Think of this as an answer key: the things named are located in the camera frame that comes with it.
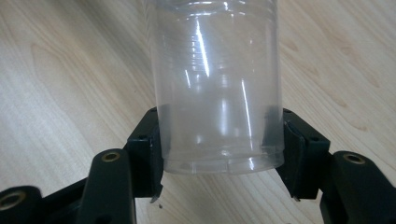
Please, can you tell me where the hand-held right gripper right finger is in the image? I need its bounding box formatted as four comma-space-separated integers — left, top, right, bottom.
275, 107, 332, 203

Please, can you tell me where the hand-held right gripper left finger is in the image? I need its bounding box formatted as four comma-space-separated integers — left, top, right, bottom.
123, 106, 165, 203

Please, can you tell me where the single clear plastic cup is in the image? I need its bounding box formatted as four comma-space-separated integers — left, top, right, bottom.
144, 0, 286, 175

